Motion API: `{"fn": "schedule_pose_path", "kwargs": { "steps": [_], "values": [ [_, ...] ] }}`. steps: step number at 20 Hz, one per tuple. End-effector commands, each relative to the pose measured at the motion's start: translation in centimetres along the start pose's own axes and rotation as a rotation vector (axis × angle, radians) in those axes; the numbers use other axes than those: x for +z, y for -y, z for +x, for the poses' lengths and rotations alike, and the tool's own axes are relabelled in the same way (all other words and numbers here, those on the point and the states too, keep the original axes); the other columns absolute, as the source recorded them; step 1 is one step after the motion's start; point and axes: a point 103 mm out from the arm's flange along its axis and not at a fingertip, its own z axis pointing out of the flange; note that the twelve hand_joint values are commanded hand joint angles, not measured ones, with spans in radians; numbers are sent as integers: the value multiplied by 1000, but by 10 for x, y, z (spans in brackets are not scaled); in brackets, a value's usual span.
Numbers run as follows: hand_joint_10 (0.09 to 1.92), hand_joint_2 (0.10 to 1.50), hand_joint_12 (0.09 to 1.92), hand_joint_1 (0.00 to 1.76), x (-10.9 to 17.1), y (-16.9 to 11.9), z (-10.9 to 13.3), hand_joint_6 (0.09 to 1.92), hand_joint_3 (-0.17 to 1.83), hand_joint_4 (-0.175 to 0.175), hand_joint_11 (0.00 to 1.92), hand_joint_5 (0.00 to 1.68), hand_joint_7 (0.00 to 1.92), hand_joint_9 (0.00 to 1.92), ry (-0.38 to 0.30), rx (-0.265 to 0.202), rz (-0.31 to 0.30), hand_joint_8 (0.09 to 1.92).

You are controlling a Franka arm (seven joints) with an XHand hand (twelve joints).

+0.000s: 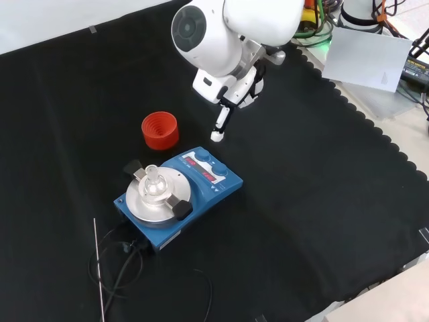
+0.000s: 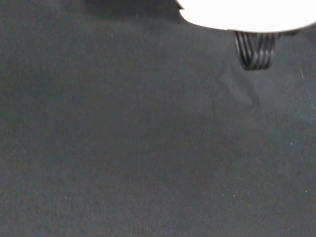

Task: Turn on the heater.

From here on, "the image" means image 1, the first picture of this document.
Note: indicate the grey tape piece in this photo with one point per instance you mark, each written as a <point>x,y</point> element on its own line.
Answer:
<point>93,29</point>

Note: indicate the heater with blue base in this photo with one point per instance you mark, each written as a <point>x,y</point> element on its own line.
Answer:
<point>201,202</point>

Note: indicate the black bench cloth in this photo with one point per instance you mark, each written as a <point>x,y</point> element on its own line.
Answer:
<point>301,167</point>

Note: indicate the black power adapter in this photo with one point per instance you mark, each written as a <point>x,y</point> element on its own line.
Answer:
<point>417,68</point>

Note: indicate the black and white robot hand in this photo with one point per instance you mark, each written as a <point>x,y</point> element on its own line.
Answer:
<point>214,85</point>

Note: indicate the red ribbed plastic cup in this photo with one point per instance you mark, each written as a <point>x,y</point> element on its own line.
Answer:
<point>161,141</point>

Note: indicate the thin metal probe rod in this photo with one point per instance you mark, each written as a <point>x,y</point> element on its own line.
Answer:
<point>99,268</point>

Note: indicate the yellow stop button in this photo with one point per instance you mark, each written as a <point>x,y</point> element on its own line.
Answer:
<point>307,15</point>

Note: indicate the pale board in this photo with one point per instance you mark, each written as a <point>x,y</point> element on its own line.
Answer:
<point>362,57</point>

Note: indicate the clear round-bottom flask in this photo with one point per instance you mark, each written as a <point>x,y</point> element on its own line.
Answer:
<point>153,188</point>

